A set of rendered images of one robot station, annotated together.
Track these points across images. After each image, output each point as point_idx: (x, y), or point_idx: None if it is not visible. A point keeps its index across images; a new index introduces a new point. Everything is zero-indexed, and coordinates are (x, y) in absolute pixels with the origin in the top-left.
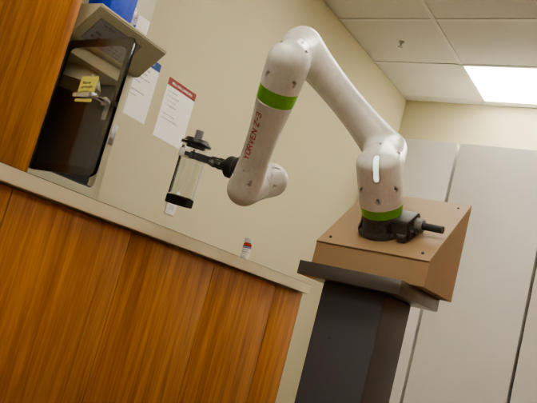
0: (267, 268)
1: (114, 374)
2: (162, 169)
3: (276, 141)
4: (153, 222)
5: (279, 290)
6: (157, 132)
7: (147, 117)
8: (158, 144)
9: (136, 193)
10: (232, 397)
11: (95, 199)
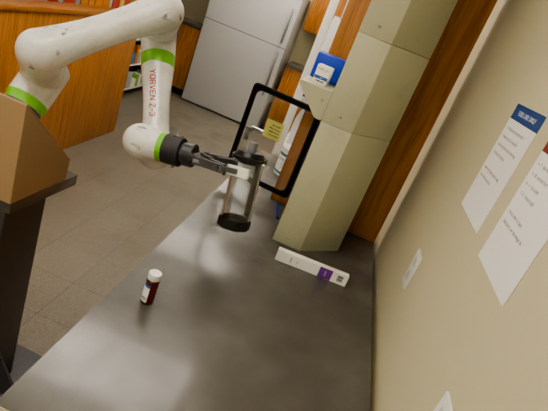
0: (107, 294)
1: None
2: (459, 334)
3: (143, 99)
4: (202, 203)
5: None
6: (484, 252)
7: (486, 221)
8: (477, 277)
9: (418, 354)
10: None
11: (222, 184)
